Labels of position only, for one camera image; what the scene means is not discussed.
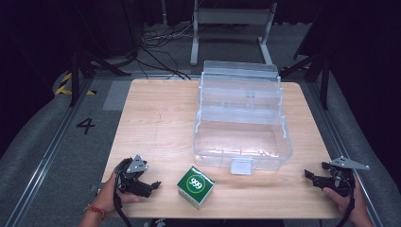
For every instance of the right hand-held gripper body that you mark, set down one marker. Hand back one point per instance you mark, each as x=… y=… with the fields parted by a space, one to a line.
x=342 y=176

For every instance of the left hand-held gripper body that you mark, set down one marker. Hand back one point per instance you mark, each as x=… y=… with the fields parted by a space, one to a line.
x=132 y=176

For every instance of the green and white carton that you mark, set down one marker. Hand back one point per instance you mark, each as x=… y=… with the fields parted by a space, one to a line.
x=195 y=187

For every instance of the clear plastic storage box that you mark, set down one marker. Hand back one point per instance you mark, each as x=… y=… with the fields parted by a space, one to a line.
x=241 y=126

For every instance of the person's right hand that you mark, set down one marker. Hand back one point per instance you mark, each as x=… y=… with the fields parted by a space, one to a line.
x=350 y=201

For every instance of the person's left hand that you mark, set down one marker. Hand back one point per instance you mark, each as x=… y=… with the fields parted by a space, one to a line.
x=108 y=197

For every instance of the black tripod stand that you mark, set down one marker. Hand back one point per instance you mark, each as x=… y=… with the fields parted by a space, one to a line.
x=318 y=72
x=85 y=69

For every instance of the yellow and black hazard tape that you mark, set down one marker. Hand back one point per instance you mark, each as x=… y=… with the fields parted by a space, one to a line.
x=64 y=86

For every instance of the grey metal stand frame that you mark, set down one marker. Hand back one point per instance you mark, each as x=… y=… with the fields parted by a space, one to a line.
x=233 y=15

